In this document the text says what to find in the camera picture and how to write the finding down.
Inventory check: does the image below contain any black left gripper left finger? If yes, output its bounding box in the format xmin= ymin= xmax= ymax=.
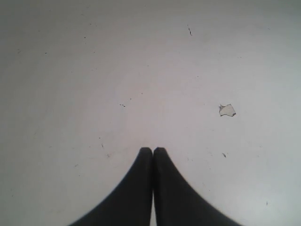
xmin=72 ymin=147 xmax=152 ymax=226

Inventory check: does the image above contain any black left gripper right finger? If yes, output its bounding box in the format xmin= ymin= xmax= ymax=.
xmin=153 ymin=147 xmax=239 ymax=226

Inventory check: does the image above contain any clear tape scrap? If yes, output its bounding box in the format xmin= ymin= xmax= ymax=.
xmin=219 ymin=104 xmax=236 ymax=117

